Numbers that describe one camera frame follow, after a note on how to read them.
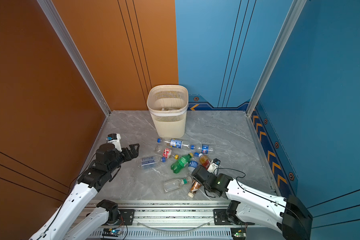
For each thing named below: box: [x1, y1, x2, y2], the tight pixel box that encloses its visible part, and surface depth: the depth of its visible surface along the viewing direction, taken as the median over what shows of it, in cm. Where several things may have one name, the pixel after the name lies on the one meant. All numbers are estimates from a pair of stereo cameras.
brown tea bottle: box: [187, 180, 202, 199], surface depth 81 cm
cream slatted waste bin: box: [146, 85, 189, 139], surface depth 99 cm
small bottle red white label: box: [162, 148, 179, 160], surface depth 93 cm
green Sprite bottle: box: [170, 153, 194, 174], surface depth 89 cm
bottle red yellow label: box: [199, 153, 211, 170], surface depth 90 cm
